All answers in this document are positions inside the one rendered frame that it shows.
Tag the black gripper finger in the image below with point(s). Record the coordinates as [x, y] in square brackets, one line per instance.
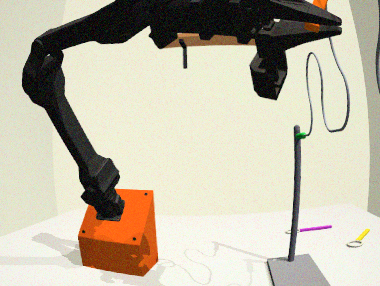
[289, 34]
[301, 11]

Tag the orange handle with grey loop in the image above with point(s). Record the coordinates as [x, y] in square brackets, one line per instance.
[315, 27]

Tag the white ring with yellow handle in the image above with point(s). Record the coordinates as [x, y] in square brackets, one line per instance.
[358, 239]

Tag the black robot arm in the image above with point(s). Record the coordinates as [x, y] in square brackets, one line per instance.
[44, 82]

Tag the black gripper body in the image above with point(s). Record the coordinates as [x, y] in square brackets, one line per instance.
[243, 19]

